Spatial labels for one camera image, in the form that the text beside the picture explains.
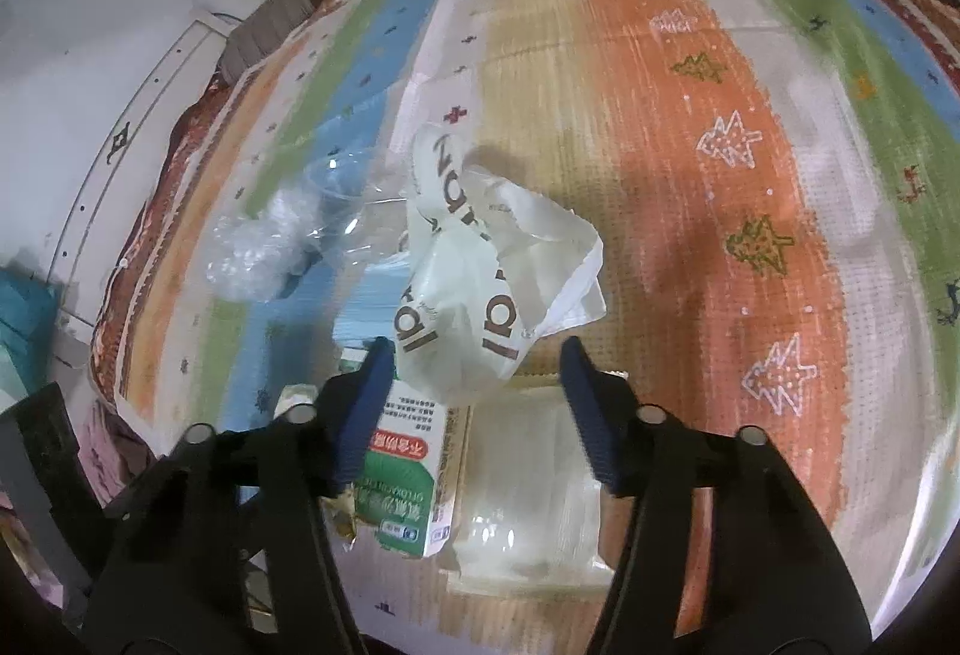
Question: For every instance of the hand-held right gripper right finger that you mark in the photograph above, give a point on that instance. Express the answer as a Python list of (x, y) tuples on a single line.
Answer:
[(589, 415)]

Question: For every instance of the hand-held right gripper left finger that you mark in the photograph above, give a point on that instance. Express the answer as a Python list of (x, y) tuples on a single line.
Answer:
[(366, 403)]

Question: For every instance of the green and white medicine box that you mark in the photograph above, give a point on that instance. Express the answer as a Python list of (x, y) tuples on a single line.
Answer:
[(409, 475)]

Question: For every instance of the blue face mask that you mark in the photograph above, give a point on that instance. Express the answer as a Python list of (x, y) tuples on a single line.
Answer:
[(367, 317)]

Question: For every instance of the translucent white plastic packet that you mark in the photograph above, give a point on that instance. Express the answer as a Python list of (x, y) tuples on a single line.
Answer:
[(525, 512)]

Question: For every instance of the white printed plastic bag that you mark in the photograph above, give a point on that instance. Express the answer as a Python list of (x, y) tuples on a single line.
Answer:
[(465, 295)]

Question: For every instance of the clear plastic bag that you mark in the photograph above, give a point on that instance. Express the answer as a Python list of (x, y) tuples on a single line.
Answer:
[(255, 242)]

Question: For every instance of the colourful striped blanket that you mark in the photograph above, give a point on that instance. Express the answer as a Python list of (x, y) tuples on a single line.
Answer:
[(675, 175)]

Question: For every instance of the pink cloth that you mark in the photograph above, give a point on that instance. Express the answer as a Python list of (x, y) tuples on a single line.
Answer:
[(112, 452)]

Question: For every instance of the teal cloth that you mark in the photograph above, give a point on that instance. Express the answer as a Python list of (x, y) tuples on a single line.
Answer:
[(22, 317)]

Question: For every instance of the white cabinet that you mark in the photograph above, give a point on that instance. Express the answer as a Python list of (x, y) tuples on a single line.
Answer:
[(135, 122)]

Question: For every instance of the grey brown pillow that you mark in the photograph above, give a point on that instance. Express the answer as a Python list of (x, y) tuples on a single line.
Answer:
[(270, 17)]

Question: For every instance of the dark frame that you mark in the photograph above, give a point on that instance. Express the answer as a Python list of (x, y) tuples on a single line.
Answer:
[(45, 445)]

